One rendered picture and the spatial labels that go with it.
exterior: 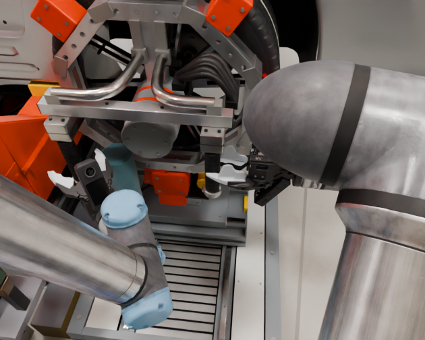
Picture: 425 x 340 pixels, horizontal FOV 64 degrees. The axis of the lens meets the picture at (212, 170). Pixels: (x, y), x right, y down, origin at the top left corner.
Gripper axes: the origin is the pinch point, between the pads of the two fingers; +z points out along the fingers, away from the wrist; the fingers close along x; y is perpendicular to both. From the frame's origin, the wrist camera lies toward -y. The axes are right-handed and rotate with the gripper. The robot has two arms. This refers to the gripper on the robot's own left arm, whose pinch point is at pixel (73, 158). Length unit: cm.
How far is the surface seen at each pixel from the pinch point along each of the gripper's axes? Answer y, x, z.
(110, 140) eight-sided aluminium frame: 13.3, 14.7, 14.8
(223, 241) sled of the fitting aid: 71, 42, -10
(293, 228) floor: 83, 78, -21
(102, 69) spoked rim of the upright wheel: 0.5, 24.2, 33.1
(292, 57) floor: 83, 199, 90
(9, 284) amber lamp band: 23.6, -26.9, -5.5
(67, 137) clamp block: -8.4, 0.3, -2.4
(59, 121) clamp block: -12.0, 0.4, -0.8
